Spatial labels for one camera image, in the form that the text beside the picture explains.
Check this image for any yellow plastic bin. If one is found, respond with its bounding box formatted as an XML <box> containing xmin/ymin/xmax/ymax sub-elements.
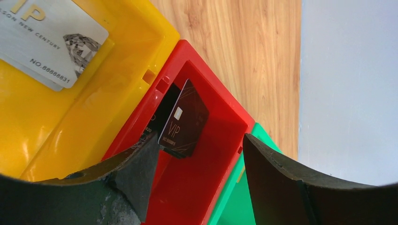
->
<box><xmin>0</xmin><ymin>0</ymin><xmax>180</xmax><ymax>181</ymax></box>

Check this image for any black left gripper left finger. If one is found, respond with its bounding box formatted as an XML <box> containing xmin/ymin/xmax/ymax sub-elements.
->
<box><xmin>0</xmin><ymin>133</ymin><xmax>160</xmax><ymax>225</ymax></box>

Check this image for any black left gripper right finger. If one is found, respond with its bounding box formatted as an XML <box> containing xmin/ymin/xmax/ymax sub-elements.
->
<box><xmin>243</xmin><ymin>134</ymin><xmax>398</xmax><ymax>225</ymax></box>

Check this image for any silver card in yellow bin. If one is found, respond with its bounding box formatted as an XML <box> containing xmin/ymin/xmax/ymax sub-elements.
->
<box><xmin>0</xmin><ymin>0</ymin><xmax>109</xmax><ymax>91</ymax></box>

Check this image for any green plastic bin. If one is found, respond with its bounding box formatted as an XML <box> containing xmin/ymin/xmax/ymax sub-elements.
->
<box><xmin>207</xmin><ymin>122</ymin><xmax>282</xmax><ymax>225</ymax></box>

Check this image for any red plastic bin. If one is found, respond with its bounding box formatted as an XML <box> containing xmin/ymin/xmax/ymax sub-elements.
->
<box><xmin>104</xmin><ymin>40</ymin><xmax>255</xmax><ymax>225</ymax></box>

